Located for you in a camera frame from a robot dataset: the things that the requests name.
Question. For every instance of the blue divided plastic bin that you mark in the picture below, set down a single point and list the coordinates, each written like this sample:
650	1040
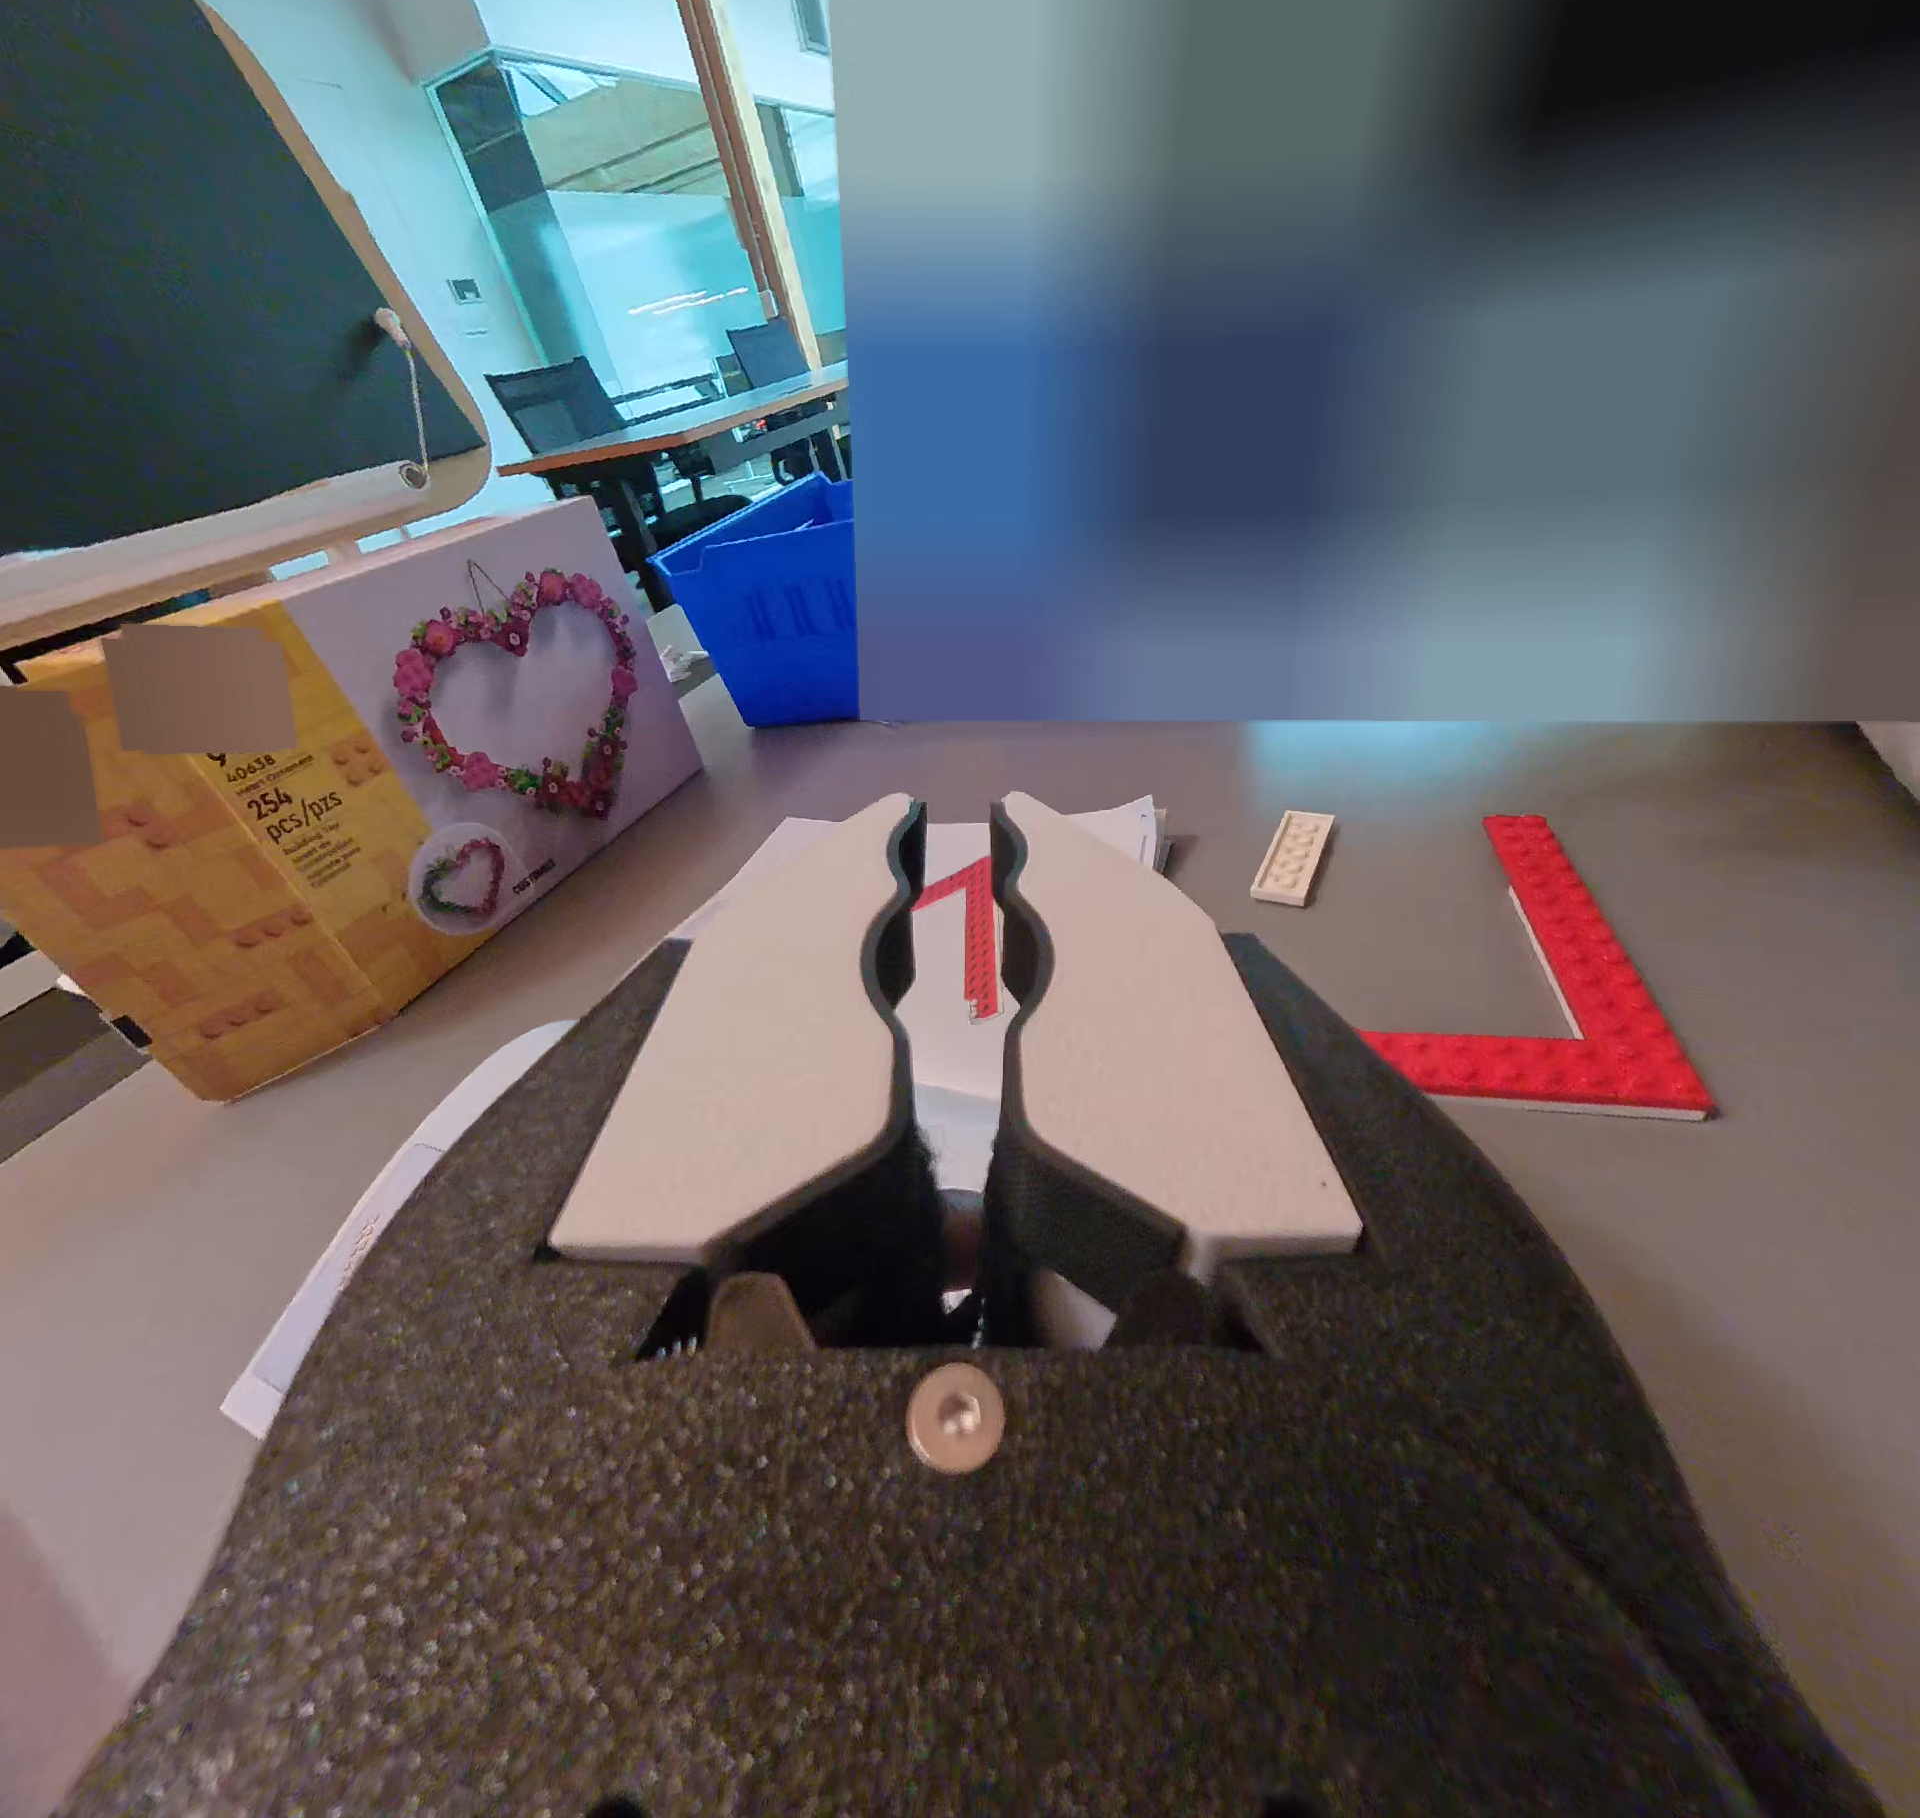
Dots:
778	604

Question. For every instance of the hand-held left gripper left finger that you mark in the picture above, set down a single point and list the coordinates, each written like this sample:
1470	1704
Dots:
734	1069

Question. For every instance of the black office chair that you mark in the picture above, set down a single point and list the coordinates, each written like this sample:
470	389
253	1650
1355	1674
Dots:
758	349
546	401

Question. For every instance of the wood top office table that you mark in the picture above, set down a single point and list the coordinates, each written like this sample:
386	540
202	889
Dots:
674	430

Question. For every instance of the yellow white lego box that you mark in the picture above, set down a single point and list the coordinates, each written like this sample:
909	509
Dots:
494	573

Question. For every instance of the medium white lego plate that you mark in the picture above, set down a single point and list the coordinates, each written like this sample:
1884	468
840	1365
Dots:
1291	856

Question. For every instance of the clear plastic bag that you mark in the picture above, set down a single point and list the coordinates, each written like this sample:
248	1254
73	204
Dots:
683	656

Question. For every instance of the lego instruction booklet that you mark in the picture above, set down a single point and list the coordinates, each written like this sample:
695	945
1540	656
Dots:
1118	827

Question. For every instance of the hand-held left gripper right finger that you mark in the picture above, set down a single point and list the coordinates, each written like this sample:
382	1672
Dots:
1185	1069

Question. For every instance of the long red lego plate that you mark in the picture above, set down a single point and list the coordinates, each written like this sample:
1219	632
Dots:
1589	948

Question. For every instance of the bent plywood black chair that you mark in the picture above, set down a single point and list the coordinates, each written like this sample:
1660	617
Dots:
149	197

